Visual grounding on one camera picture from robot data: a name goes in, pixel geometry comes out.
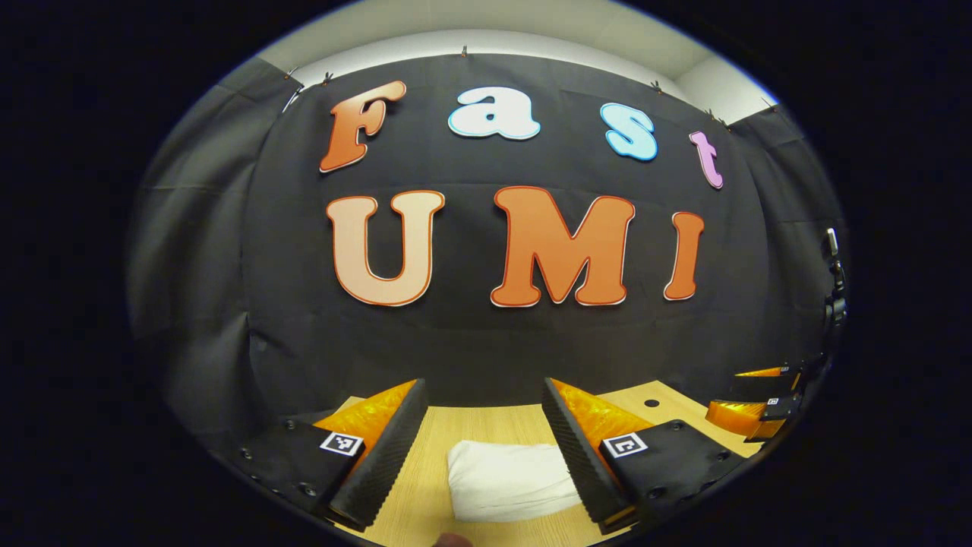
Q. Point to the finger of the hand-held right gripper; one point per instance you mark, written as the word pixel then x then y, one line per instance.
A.
pixel 759 384
pixel 740 416

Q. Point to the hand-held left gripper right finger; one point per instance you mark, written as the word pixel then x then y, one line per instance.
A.
pixel 581 456

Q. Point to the white jeans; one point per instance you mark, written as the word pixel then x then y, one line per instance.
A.
pixel 509 479

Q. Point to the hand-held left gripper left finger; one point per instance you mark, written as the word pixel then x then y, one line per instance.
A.
pixel 387 456

